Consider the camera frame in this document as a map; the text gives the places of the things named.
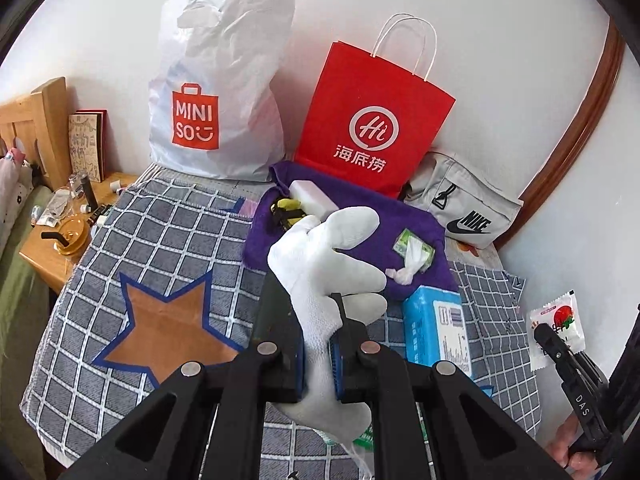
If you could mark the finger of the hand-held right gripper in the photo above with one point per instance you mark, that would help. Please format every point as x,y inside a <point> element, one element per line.
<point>552,347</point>
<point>592,370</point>

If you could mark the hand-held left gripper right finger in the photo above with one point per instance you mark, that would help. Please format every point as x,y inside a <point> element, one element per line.
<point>336,365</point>

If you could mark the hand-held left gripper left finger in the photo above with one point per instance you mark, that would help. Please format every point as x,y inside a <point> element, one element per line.
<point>299,360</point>

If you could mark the fruit print white packet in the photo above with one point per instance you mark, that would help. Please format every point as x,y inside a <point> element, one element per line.
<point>560,315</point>

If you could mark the green plastic wrapper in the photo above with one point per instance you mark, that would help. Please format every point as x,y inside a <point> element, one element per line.
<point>362,442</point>

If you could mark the white glove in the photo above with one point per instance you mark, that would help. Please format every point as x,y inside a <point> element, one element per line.
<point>320,270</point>

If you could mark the green tissue packet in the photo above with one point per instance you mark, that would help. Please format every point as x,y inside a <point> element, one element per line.
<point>400,242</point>

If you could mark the yellow black toy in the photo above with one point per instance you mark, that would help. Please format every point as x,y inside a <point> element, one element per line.
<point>287,205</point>

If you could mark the white sponge block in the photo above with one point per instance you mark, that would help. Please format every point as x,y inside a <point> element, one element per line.
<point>315,197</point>

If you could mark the purple cloth bag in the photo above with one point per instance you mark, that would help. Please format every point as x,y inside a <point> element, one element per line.
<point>370,197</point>

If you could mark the person's right hand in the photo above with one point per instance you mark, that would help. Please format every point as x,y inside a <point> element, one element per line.
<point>565,442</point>

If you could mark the blue star patch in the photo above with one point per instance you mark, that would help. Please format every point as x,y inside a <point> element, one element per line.
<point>487,390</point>

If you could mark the blue tissue pack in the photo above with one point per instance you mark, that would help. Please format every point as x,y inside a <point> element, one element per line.
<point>430,325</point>

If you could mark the orange star patch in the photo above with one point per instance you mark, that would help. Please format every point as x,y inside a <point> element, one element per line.
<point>160,330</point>

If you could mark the grey waist bag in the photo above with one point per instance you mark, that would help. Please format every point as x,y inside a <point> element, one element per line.
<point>475,200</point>

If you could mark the grey checkered tablecloth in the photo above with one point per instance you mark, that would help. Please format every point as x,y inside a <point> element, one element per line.
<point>150,240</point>

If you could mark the red paper bag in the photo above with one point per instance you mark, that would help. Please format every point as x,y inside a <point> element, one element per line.
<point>375,110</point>

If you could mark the dark small bottle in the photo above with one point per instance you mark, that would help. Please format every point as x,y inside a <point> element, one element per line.
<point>89,192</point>

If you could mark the wooden nightstand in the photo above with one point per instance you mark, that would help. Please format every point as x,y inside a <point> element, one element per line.
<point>45,260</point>

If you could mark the brown cover book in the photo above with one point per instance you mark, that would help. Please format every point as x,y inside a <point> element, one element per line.
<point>87,145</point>

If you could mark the white plastic shopping bag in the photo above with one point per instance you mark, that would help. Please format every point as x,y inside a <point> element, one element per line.
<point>225,60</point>

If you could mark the white spotted plush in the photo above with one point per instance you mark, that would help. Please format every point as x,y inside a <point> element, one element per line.
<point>12,190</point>

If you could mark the wooden headboard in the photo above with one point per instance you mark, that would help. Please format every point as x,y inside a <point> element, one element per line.
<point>50,125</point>

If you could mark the brown wooden door frame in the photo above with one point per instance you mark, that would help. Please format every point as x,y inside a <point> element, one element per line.
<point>590,125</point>

